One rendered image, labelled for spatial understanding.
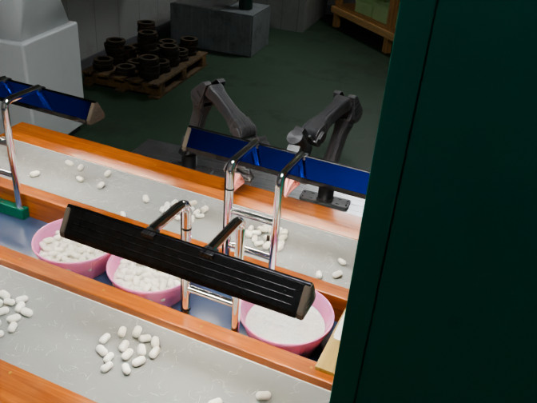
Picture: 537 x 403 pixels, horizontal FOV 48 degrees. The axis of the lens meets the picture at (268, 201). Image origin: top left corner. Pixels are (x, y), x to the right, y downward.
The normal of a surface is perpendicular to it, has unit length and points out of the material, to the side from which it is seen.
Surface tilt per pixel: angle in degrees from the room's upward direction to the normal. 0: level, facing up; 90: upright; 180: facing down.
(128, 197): 0
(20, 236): 0
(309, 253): 0
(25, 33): 90
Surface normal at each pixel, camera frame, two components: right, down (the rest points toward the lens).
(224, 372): 0.07, -0.86
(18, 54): -0.25, 0.47
